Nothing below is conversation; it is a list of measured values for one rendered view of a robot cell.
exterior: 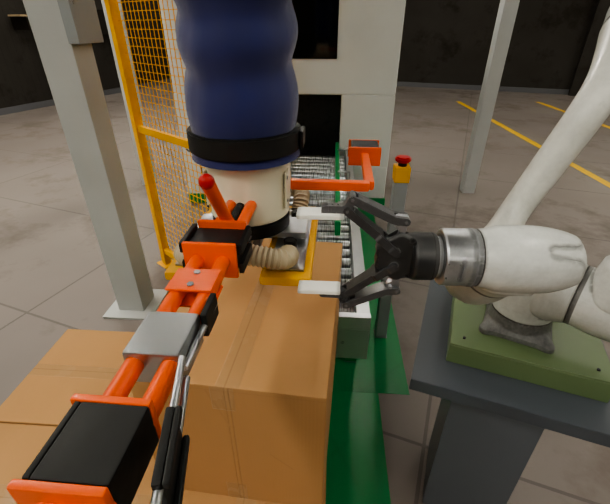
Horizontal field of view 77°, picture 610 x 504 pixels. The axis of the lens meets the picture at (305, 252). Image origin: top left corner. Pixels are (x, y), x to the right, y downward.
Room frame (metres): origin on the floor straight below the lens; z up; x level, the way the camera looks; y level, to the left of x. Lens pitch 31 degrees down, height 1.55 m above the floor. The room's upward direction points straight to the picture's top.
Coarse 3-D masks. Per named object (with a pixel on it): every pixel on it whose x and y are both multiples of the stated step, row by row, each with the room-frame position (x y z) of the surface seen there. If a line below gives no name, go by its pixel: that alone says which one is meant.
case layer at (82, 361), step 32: (64, 352) 0.99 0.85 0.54; (96, 352) 0.99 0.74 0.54; (32, 384) 0.85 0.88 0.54; (64, 384) 0.85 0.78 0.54; (96, 384) 0.85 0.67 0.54; (0, 416) 0.73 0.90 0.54; (32, 416) 0.73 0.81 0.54; (0, 448) 0.63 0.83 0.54; (32, 448) 0.63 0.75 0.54; (0, 480) 0.55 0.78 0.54
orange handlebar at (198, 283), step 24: (240, 216) 0.63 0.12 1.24; (192, 264) 0.47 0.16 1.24; (216, 264) 0.47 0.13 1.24; (168, 288) 0.41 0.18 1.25; (192, 288) 0.41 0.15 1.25; (216, 288) 0.42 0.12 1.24; (192, 312) 0.36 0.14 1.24; (168, 360) 0.29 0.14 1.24; (120, 384) 0.26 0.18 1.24; (168, 384) 0.26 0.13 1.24
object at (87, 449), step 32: (64, 416) 0.21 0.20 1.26; (96, 416) 0.21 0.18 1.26; (128, 416) 0.21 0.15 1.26; (64, 448) 0.18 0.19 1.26; (96, 448) 0.18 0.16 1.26; (128, 448) 0.18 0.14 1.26; (32, 480) 0.16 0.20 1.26; (64, 480) 0.16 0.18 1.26; (96, 480) 0.16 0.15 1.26; (128, 480) 0.17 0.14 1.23
